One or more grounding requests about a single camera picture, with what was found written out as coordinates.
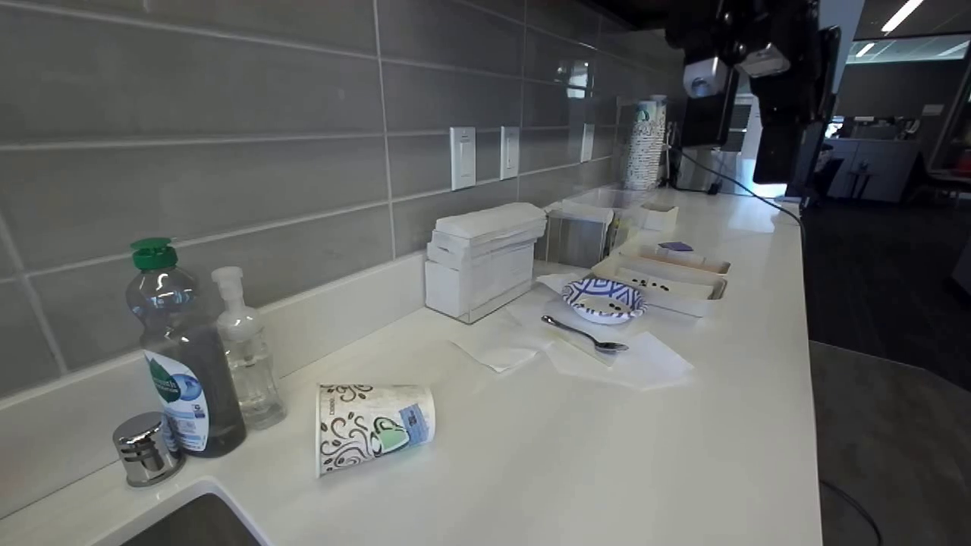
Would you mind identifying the printed paper cup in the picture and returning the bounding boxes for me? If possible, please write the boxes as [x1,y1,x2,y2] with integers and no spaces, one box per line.
[313,383,439,479]

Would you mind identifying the blue patterned paper plate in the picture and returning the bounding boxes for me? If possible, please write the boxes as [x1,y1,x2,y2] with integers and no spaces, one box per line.
[562,273,650,326]

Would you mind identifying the thin black cable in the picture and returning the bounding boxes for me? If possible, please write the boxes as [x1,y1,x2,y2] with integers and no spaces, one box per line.
[676,148,803,220]

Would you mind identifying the clear condiment packet organizer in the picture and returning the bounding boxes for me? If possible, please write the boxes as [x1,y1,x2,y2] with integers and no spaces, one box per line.
[633,191,683,243]

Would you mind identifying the clear glass bottle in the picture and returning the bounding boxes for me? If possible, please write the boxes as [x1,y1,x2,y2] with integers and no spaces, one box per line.
[211,265,289,431]

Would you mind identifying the metal spoon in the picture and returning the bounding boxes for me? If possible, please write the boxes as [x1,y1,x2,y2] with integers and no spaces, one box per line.
[539,313,630,357]

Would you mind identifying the steel sink basin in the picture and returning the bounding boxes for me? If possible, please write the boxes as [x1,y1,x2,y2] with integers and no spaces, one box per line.
[119,492,267,546]

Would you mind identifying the chrome sink knob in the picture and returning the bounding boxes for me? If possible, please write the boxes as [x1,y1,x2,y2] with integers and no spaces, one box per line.
[110,408,187,489]

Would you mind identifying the white napkin stack holder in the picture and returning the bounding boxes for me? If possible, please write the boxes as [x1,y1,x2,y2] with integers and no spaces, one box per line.
[421,201,550,326]

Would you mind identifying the green-capped dish soap bottle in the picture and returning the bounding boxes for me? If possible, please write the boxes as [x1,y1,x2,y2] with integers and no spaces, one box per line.
[124,236,250,460]

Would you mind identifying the sleeved paper cup stack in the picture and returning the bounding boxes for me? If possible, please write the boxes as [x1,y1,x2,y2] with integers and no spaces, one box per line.
[616,93,671,194]

